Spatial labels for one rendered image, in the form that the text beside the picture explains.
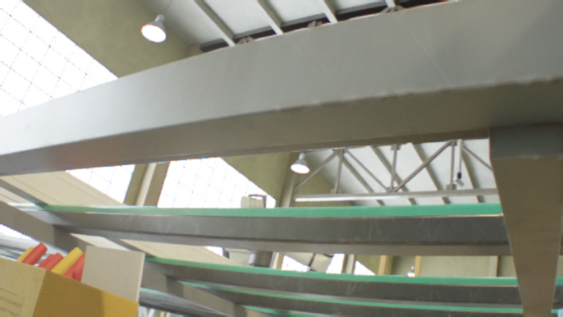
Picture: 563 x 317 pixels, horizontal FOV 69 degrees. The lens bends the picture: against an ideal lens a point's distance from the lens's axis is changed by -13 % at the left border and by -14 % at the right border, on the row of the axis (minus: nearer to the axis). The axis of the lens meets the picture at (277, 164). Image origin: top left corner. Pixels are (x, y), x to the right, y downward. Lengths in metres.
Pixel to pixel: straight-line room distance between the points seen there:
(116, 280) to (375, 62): 0.37
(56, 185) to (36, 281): 0.47
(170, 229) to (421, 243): 0.31
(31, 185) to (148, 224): 0.30
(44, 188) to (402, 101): 0.74
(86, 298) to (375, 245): 0.26
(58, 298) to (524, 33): 0.37
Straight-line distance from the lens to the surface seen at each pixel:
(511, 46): 0.18
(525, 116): 0.19
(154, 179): 11.50
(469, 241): 0.41
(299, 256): 1.94
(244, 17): 12.01
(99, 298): 0.43
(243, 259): 2.15
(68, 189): 0.88
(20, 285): 0.43
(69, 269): 0.58
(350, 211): 0.45
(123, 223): 0.65
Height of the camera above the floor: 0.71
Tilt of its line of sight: 24 degrees up
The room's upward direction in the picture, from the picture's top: 12 degrees clockwise
